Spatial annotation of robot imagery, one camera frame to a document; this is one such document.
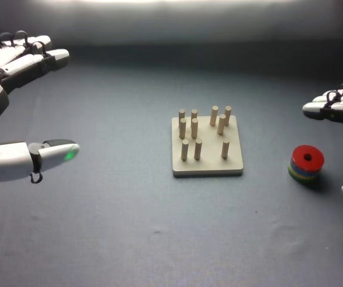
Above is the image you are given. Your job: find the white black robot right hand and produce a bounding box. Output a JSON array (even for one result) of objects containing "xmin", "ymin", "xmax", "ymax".
[{"xmin": 302, "ymin": 71, "xmax": 343, "ymax": 200}]

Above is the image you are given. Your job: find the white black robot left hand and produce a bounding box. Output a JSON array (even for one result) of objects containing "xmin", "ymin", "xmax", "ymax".
[{"xmin": 0, "ymin": 29, "xmax": 81, "ymax": 184}]

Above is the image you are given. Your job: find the wooden peg board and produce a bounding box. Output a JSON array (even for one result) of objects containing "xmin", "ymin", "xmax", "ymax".
[{"xmin": 171, "ymin": 105, "xmax": 244, "ymax": 178}]

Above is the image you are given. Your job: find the grey table cloth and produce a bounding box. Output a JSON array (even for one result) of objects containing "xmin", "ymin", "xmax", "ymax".
[{"xmin": 0, "ymin": 44, "xmax": 343, "ymax": 287}]

